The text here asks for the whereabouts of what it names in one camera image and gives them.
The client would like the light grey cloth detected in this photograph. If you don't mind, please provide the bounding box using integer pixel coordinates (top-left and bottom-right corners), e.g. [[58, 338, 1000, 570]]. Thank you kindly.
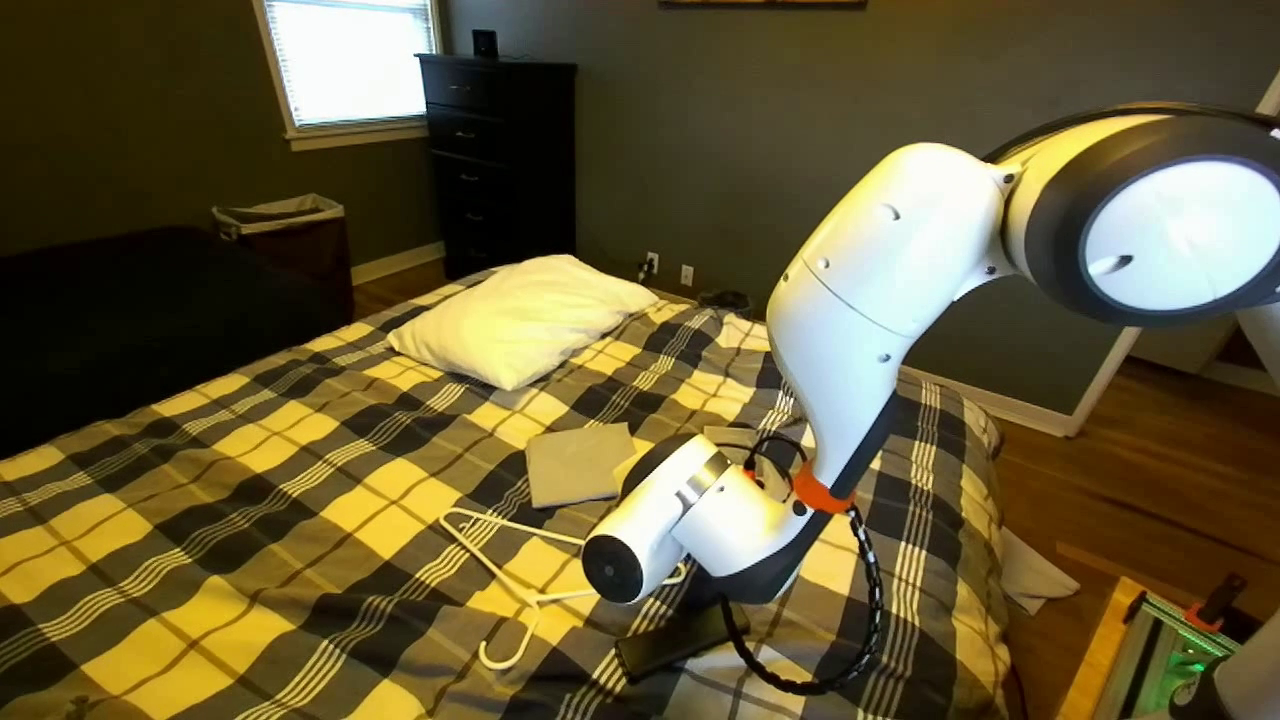
[[522, 420, 653, 511]]

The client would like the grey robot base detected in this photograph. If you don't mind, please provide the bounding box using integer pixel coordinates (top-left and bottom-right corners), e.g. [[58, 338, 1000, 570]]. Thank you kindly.
[[1202, 636, 1280, 720]]

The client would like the white pillow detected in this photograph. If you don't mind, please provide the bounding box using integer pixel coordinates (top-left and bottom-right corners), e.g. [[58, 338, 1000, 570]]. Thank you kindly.
[[383, 251, 668, 395]]

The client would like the black chest of drawers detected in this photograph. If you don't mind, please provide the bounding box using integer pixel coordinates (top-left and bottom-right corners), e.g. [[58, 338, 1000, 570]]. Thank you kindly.
[[414, 54, 580, 281]]

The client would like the dark wooden nightstand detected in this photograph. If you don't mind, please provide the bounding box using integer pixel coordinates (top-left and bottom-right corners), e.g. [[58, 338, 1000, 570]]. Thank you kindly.
[[206, 191, 355, 332]]

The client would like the yellow grey plaid comforter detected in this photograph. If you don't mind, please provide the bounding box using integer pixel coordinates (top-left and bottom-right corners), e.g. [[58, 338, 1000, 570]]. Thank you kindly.
[[0, 258, 1016, 720]]

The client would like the white bed sheet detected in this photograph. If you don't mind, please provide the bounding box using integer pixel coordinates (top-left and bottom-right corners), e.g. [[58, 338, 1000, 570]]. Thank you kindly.
[[995, 524, 1083, 620]]

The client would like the black futon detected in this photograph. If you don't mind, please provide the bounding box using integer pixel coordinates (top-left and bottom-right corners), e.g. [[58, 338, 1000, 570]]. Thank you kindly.
[[0, 224, 355, 466]]

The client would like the brown wooden plank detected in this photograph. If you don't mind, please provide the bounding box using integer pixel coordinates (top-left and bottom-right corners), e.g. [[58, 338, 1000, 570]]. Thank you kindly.
[[1057, 574, 1152, 720]]

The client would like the red black clamp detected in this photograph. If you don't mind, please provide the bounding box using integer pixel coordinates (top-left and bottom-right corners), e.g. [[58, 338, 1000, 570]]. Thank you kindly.
[[1182, 574, 1257, 639]]

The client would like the white wire clothes hanger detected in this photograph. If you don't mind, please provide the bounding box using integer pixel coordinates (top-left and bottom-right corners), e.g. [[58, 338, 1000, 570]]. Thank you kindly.
[[435, 505, 604, 678]]

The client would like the orange cable clamp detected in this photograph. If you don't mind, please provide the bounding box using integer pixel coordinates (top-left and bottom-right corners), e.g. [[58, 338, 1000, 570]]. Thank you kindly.
[[784, 466, 854, 520]]

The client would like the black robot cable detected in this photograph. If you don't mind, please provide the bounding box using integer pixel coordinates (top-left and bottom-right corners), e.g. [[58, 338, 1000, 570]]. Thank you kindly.
[[714, 433, 891, 702]]

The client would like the bright window with white frame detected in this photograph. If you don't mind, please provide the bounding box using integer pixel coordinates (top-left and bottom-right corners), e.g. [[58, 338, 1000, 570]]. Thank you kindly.
[[250, 0, 452, 153]]

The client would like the teal metal frame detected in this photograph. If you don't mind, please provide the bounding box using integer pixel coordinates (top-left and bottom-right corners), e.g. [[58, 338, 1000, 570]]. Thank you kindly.
[[1090, 583, 1243, 720]]

